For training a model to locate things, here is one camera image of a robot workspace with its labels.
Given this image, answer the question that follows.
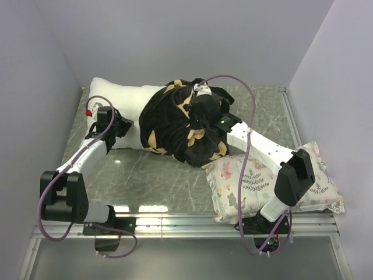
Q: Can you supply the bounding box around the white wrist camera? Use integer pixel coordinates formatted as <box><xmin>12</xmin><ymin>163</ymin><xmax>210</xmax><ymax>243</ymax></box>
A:
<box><xmin>85</xmin><ymin>102</ymin><xmax>104</xmax><ymax>118</ymax></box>
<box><xmin>193</xmin><ymin>83</ymin><xmax>212</xmax><ymax>97</ymax></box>

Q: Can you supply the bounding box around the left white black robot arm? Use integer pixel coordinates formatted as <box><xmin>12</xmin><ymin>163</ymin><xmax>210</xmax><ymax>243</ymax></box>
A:
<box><xmin>38</xmin><ymin>106</ymin><xmax>132</xmax><ymax>235</ymax></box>

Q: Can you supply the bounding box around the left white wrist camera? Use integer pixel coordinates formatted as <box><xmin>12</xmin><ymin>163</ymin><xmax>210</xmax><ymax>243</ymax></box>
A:
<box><xmin>85</xmin><ymin>102</ymin><xmax>104</xmax><ymax>118</ymax></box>

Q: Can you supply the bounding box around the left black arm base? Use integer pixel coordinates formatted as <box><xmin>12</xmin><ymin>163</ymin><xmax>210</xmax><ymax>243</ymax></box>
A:
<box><xmin>82</xmin><ymin>217</ymin><xmax>136</xmax><ymax>253</ymax></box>

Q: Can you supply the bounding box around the white floral printed pillow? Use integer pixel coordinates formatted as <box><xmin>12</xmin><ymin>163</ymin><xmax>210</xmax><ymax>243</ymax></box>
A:
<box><xmin>205</xmin><ymin>141</ymin><xmax>345</xmax><ymax>223</ymax></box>

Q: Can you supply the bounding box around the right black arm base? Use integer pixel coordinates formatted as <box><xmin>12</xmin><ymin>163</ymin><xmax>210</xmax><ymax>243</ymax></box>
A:
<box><xmin>234</xmin><ymin>213</ymin><xmax>293</xmax><ymax>257</ymax></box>

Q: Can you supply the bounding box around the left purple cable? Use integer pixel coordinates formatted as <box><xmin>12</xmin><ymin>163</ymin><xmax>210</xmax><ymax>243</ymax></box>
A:
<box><xmin>38</xmin><ymin>96</ymin><xmax>138</xmax><ymax>258</ymax></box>

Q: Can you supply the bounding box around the aluminium mounting rail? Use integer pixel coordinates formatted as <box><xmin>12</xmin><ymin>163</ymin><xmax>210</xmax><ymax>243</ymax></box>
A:
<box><xmin>31</xmin><ymin>212</ymin><xmax>341</xmax><ymax>239</ymax></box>

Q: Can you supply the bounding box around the black pillowcase with tan flowers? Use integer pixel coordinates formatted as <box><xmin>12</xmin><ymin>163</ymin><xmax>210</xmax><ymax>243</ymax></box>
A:
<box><xmin>139</xmin><ymin>78</ymin><xmax>229</xmax><ymax>167</ymax></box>

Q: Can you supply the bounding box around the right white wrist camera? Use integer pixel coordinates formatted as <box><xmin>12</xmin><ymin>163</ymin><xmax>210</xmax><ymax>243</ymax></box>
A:
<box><xmin>193</xmin><ymin>83</ymin><xmax>212</xmax><ymax>97</ymax></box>

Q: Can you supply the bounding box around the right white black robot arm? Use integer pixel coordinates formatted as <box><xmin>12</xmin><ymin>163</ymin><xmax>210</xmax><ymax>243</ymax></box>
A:
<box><xmin>189</xmin><ymin>94</ymin><xmax>315</xmax><ymax>233</ymax></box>

